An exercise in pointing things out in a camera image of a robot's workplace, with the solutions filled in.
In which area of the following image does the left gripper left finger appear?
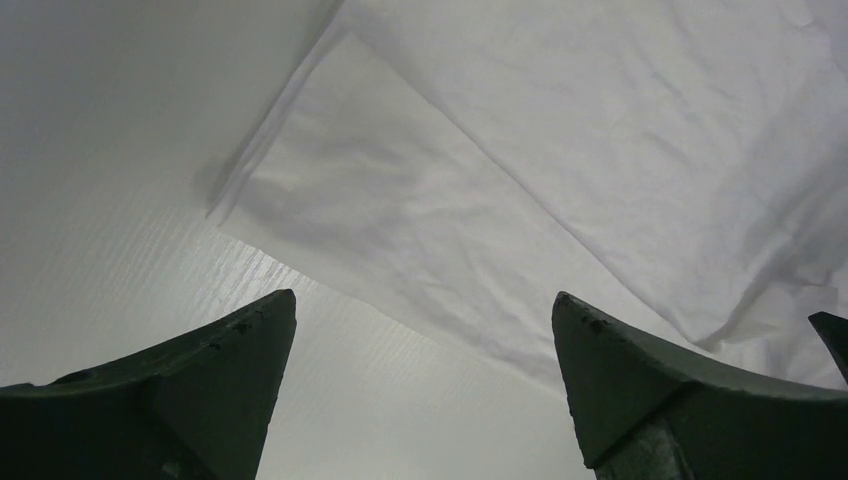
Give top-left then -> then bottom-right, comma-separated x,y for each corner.
1,290 -> 297,479

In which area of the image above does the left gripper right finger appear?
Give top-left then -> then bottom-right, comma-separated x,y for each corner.
552,292 -> 847,479

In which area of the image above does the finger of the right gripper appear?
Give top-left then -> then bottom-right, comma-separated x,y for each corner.
808,312 -> 847,385

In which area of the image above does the white t shirt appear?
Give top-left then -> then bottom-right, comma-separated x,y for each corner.
210,1 -> 847,390

